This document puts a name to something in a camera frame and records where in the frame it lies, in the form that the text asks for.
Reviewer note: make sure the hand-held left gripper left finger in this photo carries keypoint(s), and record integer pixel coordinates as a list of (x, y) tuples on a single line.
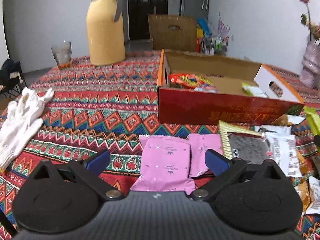
[(97, 161)]

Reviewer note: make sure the pile of mixed packets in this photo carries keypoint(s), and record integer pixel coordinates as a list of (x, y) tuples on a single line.
[(285, 150)]

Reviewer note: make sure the black folding chair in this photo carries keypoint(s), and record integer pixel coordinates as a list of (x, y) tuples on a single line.
[(10, 72)]

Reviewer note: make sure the white cotton glove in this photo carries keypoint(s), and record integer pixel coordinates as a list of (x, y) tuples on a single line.
[(20, 125)]

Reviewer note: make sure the green snack packet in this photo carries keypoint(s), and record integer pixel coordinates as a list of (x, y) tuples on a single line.
[(251, 88), (311, 120)]

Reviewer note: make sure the purple dried flower bunch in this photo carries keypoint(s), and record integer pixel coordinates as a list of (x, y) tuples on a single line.
[(223, 26)]

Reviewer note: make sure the yellow thermos jug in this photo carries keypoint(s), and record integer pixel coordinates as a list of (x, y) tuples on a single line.
[(105, 35)]

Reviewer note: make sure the red cardboard box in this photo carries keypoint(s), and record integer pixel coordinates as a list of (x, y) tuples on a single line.
[(200, 107)]

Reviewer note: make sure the wooden chair back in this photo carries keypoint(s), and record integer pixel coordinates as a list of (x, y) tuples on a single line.
[(162, 40)]

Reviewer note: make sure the yellow red carton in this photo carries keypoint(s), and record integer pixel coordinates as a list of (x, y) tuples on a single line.
[(199, 40)]

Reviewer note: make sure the blue plastic item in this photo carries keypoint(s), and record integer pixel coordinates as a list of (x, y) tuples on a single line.
[(202, 25)]

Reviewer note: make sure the pink snack packet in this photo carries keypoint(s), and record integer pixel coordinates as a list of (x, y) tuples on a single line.
[(162, 160), (202, 142)]

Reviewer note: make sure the red snack packet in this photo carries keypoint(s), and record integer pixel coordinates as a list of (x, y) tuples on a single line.
[(186, 80)]

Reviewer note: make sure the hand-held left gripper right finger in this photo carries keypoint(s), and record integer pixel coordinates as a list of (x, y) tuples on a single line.
[(217, 161)]

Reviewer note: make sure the yellow striped snack packet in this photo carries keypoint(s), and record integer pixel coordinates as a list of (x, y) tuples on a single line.
[(247, 147)]

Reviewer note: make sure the dark entrance door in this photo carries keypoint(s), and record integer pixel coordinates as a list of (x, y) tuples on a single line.
[(140, 12)]

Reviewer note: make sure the pink vase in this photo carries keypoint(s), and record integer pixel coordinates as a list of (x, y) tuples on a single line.
[(310, 65)]

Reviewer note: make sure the glass cup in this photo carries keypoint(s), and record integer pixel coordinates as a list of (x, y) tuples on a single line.
[(62, 55)]

